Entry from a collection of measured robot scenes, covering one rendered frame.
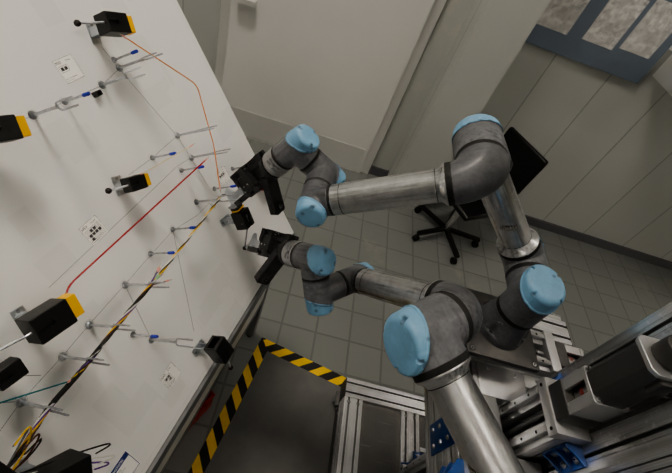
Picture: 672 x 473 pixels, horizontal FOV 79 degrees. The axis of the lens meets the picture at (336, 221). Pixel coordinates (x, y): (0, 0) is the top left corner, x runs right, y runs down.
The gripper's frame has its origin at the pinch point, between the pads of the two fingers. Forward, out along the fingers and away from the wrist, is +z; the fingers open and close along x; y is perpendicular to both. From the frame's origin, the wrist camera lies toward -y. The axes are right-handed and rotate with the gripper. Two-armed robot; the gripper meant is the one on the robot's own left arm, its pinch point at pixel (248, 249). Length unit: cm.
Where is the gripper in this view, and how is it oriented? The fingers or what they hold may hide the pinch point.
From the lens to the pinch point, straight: 133.4
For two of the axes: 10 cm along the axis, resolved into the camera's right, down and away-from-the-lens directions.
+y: 2.6, -9.6, 1.2
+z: -7.1, -1.0, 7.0
